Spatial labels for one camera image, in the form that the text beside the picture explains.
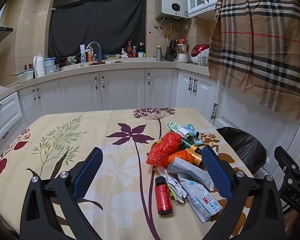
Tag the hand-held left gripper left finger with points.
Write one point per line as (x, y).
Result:
(86, 175)

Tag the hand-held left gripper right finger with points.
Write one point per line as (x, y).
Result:
(216, 172)

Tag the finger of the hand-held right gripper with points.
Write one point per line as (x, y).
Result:
(286, 158)

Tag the grey blue plastic packet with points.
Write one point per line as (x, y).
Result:
(187, 172)

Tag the blue white plastic packet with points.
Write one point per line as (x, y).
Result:
(202, 202)

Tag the light blue tube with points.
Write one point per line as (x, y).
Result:
(198, 140)

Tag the bin with black bag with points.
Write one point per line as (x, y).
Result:
(242, 145)

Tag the small orange plastic bag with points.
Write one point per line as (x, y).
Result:
(181, 156)

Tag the green bottle gold cap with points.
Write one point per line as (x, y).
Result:
(188, 143)

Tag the silver wrapper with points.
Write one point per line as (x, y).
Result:
(173, 187)

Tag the teal white tube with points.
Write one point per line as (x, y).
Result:
(192, 128)

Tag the small red bottle black cap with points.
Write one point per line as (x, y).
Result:
(163, 197)

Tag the white green tube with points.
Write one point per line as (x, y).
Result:
(175, 127)

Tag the floral tablecloth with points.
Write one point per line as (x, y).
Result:
(102, 135)

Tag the white lower kitchen cabinets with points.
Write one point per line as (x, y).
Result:
(125, 90)

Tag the plaid cloth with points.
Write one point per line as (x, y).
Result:
(260, 50)

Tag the white patterned mug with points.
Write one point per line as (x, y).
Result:
(202, 60)

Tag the plastic container blue lid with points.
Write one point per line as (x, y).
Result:
(50, 66)

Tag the white electric kettle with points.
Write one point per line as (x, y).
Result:
(39, 66)

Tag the white detergent bottle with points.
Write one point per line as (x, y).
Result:
(83, 55)

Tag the orange label bottle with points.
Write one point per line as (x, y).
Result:
(90, 55)

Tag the red white rice cooker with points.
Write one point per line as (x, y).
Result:
(200, 52)

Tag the white jug appliance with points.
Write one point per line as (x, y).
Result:
(181, 55)

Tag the black knife block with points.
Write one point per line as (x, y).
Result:
(170, 51)

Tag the steel faucet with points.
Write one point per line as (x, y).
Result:
(96, 45)

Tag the dark sauce bottle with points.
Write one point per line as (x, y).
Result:
(130, 51)

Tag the steel thermos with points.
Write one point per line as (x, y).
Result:
(159, 53)

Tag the white tub green lid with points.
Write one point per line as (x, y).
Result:
(141, 54)

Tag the black curtain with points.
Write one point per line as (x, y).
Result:
(97, 22)

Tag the range hood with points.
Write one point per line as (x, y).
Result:
(0, 33)

